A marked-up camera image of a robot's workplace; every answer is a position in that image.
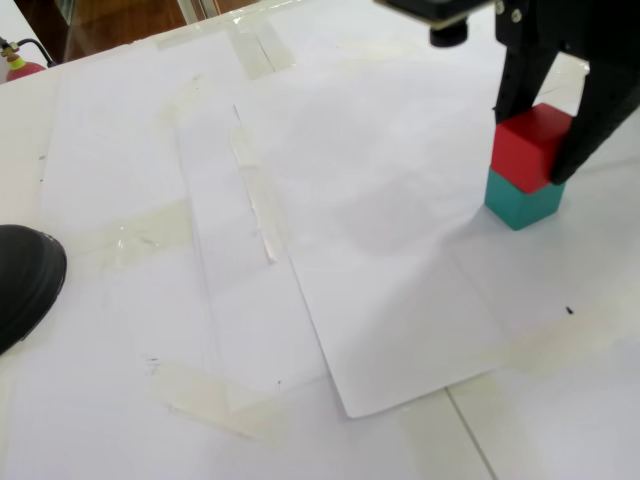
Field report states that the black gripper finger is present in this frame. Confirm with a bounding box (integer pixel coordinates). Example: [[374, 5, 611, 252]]
[[492, 49, 556, 124], [549, 54, 640, 184]]

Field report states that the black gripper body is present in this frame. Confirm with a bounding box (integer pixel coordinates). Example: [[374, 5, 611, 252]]
[[494, 0, 640, 64]]

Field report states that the red cube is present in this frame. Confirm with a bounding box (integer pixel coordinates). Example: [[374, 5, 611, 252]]
[[490, 103, 573, 195]]

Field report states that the teal blue cube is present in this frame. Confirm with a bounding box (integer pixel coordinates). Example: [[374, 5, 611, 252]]
[[483, 167, 567, 232]]

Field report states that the clear glossy tape strip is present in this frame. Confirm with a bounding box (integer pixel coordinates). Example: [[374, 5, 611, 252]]
[[537, 49, 591, 99]]

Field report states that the beige masking tape strip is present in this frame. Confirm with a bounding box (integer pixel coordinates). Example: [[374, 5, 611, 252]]
[[399, 373, 501, 480], [228, 122, 292, 262], [469, 292, 640, 382], [147, 358, 294, 444], [92, 198, 197, 274], [227, 22, 300, 80]]

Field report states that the white paper sheet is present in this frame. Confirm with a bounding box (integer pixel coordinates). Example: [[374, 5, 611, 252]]
[[233, 44, 640, 420], [174, 99, 331, 389]]

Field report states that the brown wooden cabinet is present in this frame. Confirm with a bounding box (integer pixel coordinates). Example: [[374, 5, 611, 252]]
[[12, 0, 189, 64]]

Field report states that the red fire extinguisher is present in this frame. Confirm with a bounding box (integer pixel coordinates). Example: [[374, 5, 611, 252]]
[[0, 37, 59, 84]]

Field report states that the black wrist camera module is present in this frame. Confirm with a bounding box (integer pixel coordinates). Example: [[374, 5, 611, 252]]
[[374, 0, 494, 49]]

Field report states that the black rounded camera base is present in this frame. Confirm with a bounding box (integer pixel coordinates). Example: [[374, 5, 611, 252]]
[[0, 224, 68, 357]]

